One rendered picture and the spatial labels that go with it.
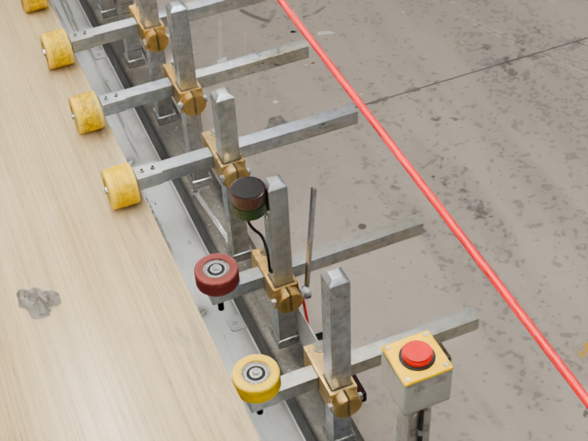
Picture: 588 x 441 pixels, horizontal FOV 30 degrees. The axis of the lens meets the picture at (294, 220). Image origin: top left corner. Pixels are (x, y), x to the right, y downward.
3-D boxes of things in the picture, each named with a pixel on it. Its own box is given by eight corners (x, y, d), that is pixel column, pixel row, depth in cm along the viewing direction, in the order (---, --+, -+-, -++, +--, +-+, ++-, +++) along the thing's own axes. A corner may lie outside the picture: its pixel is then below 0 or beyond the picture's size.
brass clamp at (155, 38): (154, 17, 254) (151, -1, 251) (172, 48, 245) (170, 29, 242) (129, 24, 253) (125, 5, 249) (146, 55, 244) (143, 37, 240)
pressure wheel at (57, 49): (63, 22, 241) (74, 53, 240) (64, 38, 249) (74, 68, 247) (36, 28, 240) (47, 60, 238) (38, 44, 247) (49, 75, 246)
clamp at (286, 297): (276, 260, 211) (275, 241, 207) (304, 308, 202) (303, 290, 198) (248, 269, 209) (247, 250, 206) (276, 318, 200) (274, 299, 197)
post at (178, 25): (205, 178, 249) (181, -4, 215) (210, 187, 246) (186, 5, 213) (191, 183, 248) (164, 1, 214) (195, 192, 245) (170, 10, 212)
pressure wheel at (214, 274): (234, 287, 209) (228, 245, 201) (248, 316, 204) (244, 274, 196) (193, 300, 207) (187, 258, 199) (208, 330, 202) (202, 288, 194)
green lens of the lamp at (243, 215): (259, 192, 189) (258, 183, 187) (272, 214, 185) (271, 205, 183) (226, 202, 187) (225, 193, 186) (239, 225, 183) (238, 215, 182)
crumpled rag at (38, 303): (69, 301, 194) (66, 292, 193) (38, 324, 191) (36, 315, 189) (38, 277, 199) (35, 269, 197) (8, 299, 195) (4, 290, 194)
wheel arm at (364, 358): (468, 320, 199) (470, 304, 196) (478, 333, 196) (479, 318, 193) (244, 402, 188) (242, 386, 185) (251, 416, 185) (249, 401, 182)
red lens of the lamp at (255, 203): (258, 181, 187) (257, 171, 185) (271, 203, 183) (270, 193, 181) (225, 192, 185) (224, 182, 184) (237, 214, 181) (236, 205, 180)
